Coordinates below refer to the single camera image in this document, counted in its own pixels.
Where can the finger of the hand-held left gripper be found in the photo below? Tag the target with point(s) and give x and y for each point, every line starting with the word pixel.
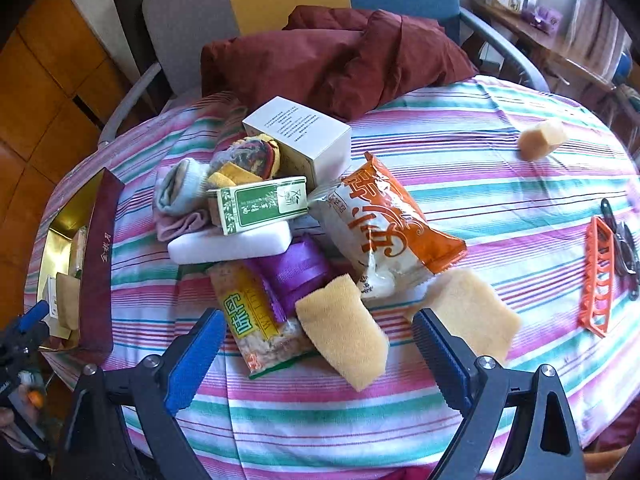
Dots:
pixel 31 316
pixel 22 340

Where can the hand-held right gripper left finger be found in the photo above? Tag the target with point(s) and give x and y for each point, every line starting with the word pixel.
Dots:
pixel 192 360

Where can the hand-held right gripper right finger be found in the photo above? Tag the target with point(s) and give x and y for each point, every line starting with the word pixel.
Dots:
pixel 440 360

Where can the maroon gift box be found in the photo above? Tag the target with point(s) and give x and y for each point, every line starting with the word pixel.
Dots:
pixel 100 260

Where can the yellow sponge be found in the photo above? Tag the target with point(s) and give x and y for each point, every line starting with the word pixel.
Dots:
pixel 475 310
pixel 340 335

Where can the purple snack packet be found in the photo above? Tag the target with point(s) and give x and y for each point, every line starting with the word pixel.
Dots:
pixel 295 270

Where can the orange white snack bag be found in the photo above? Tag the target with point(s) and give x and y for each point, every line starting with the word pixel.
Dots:
pixel 385 230

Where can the tan small box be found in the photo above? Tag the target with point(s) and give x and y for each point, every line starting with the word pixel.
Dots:
pixel 67 300

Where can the yellow green wafer packet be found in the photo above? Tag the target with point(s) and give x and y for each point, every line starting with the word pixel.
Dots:
pixel 255 325

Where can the beige packet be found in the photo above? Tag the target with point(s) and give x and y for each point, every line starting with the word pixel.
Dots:
pixel 80 252

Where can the white foam block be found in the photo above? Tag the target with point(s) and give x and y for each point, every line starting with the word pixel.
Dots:
pixel 230 247

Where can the pink cloth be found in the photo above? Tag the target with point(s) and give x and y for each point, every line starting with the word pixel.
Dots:
pixel 180 225

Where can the green white tea box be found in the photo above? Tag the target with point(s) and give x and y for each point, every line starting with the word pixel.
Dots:
pixel 260 205

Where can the grey sock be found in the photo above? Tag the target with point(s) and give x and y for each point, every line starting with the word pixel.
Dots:
pixel 175 185

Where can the striped tablecloth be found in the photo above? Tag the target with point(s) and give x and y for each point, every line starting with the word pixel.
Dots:
pixel 450 180

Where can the orange plastic rack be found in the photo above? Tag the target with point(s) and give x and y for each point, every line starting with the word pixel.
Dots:
pixel 600 227

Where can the multicoloured knitted cloth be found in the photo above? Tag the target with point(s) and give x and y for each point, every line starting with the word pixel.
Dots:
pixel 245 155

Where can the wooden cabinet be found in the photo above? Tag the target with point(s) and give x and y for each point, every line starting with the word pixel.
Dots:
pixel 45 85

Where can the small yellow sponge block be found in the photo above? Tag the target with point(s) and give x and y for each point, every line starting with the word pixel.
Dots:
pixel 542 140

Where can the white cardboard box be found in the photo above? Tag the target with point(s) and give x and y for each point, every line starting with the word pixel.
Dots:
pixel 300 125

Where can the maroon jacket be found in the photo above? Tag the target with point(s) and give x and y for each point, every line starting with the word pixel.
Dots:
pixel 325 55

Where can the wooden shelf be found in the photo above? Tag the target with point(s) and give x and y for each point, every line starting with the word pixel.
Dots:
pixel 550 45

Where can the blue ball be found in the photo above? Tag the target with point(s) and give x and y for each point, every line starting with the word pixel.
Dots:
pixel 627 66

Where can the purple box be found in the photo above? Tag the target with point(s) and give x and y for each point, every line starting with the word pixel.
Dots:
pixel 542 12

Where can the pale curtain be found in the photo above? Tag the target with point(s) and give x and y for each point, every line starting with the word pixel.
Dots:
pixel 595 25

